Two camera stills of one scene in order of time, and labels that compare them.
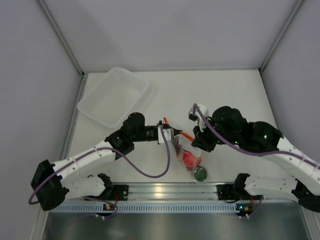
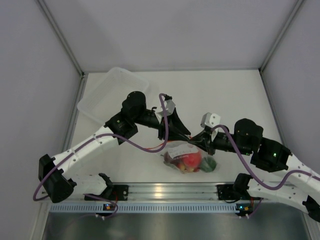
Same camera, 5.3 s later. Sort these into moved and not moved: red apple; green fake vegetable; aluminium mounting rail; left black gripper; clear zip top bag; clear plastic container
Moved: green fake vegetable; clear zip top bag; red apple; left black gripper
Not moved: aluminium mounting rail; clear plastic container
